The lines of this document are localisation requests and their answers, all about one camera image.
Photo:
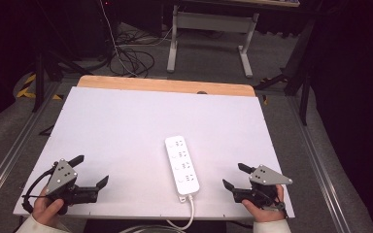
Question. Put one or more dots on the person's right hand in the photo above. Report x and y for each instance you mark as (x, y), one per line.
(264, 213)

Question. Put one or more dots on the aluminium floor rail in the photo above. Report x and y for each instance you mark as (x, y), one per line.
(320, 161)
(11, 153)

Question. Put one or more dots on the black metal stand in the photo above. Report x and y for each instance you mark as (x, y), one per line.
(43, 73)
(299, 73)

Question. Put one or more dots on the white metal desk frame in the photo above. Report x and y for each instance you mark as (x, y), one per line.
(211, 22)

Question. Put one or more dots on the yellow black floor tape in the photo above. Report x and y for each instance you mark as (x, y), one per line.
(26, 89)

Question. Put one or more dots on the person's left hand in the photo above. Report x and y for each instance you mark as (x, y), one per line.
(47, 209)

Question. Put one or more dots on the white power strip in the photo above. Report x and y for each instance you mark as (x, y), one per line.
(182, 165)

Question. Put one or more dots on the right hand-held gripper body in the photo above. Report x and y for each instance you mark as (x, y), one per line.
(265, 176)

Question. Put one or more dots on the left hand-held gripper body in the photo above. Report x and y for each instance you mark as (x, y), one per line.
(62, 176)

